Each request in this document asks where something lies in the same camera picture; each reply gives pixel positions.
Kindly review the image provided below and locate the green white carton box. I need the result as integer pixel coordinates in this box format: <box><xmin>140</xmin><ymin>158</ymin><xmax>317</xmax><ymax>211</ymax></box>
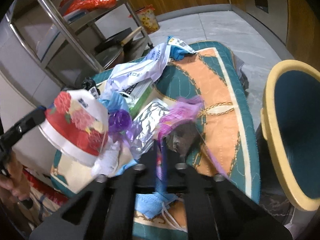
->
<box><xmin>121</xmin><ymin>79</ymin><xmax>154</xmax><ymax>118</ymax></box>

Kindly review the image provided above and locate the red plastic bag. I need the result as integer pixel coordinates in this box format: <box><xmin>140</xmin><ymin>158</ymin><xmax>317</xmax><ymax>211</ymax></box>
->
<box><xmin>59</xmin><ymin>0</ymin><xmax>117</xmax><ymax>16</ymax></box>

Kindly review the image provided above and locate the white plastic bag blue text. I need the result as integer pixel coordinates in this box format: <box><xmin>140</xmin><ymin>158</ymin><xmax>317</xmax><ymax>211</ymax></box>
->
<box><xmin>104</xmin><ymin>43</ymin><xmax>171</xmax><ymax>94</ymax></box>

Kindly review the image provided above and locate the teal orange patterned rug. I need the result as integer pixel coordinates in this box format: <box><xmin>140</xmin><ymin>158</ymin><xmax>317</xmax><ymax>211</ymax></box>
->
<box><xmin>50</xmin><ymin>41</ymin><xmax>260</xmax><ymax>239</ymax></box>

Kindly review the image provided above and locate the stainless steel shelf rack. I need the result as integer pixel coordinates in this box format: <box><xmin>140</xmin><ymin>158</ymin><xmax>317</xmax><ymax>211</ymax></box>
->
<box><xmin>4</xmin><ymin>0</ymin><xmax>153</xmax><ymax>86</ymax></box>

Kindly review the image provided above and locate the light blue plastic wrapper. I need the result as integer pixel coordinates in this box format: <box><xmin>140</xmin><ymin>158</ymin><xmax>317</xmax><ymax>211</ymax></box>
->
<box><xmin>98</xmin><ymin>91</ymin><xmax>130</xmax><ymax>114</ymax></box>

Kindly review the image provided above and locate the black crumpled plastic bag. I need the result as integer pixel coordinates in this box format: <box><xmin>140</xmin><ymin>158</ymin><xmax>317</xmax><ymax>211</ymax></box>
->
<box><xmin>75</xmin><ymin>77</ymin><xmax>96</xmax><ymax>90</ymax></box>

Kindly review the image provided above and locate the purple snack wrapper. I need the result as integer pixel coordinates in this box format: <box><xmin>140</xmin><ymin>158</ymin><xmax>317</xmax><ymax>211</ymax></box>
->
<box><xmin>156</xmin><ymin>96</ymin><xmax>228</xmax><ymax>178</ymax></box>

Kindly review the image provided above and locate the purple plastic bottle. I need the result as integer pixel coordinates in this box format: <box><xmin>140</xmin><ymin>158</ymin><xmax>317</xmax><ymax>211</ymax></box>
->
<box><xmin>108</xmin><ymin>109</ymin><xmax>132</xmax><ymax>133</ymax></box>

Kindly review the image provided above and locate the black pan wooden handle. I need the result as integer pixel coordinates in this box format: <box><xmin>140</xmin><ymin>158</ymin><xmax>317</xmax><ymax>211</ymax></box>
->
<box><xmin>94</xmin><ymin>27</ymin><xmax>143</xmax><ymax>70</ymax></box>

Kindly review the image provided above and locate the blue face mask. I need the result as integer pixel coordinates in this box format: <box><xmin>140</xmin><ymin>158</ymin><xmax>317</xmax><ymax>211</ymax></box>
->
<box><xmin>135</xmin><ymin>192</ymin><xmax>178</xmax><ymax>219</ymax></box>

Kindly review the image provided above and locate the yellow teal trash bin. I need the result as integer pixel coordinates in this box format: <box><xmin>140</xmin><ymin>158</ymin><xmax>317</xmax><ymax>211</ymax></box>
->
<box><xmin>260</xmin><ymin>60</ymin><xmax>319</xmax><ymax>211</ymax></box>

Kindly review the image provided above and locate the silver foil blister pack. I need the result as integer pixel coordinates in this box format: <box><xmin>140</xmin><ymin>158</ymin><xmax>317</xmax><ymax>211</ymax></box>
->
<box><xmin>126</xmin><ymin>98</ymin><xmax>169</xmax><ymax>160</ymax></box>

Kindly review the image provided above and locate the person's left hand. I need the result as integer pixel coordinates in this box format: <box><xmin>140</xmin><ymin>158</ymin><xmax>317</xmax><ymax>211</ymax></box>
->
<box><xmin>1</xmin><ymin>151</ymin><xmax>30</xmax><ymax>203</ymax></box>

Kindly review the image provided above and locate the yellow floral container red lid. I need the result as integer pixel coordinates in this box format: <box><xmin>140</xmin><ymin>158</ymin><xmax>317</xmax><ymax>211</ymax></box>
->
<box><xmin>135</xmin><ymin>5</ymin><xmax>160</xmax><ymax>34</ymax></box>

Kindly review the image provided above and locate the blue snack packet with barcode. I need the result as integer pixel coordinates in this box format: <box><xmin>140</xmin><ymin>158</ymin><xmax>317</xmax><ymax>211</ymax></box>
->
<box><xmin>167</xmin><ymin>36</ymin><xmax>196</xmax><ymax>61</ymax></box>

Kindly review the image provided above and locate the stainless steel oven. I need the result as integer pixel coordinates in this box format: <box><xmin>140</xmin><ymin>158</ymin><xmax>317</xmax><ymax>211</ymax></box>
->
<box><xmin>244</xmin><ymin>0</ymin><xmax>288</xmax><ymax>43</ymax></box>

